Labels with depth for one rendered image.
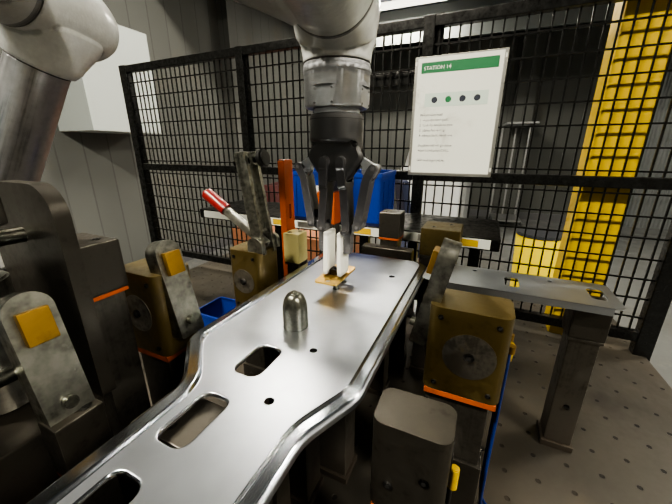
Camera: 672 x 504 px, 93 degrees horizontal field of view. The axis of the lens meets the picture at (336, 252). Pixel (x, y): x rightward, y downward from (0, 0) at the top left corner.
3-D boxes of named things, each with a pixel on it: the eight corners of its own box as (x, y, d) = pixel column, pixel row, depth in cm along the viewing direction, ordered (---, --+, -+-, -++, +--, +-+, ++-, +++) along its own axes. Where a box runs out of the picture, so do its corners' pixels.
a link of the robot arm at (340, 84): (356, 53, 36) (355, 109, 38) (380, 70, 44) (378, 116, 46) (289, 61, 40) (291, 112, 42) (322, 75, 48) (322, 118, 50)
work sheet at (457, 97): (490, 177, 86) (509, 46, 77) (407, 174, 95) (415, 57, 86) (490, 176, 88) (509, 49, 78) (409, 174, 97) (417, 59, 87)
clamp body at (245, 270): (270, 420, 64) (257, 254, 53) (233, 405, 68) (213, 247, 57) (288, 398, 70) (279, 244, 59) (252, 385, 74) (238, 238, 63)
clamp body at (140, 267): (193, 499, 50) (149, 279, 38) (147, 471, 54) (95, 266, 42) (223, 463, 55) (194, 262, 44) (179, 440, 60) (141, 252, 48)
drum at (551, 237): (545, 289, 289) (559, 228, 271) (558, 307, 256) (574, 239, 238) (502, 284, 300) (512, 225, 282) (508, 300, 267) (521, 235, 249)
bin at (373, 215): (379, 224, 83) (381, 173, 79) (281, 215, 95) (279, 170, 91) (394, 213, 98) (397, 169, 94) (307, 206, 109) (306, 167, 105)
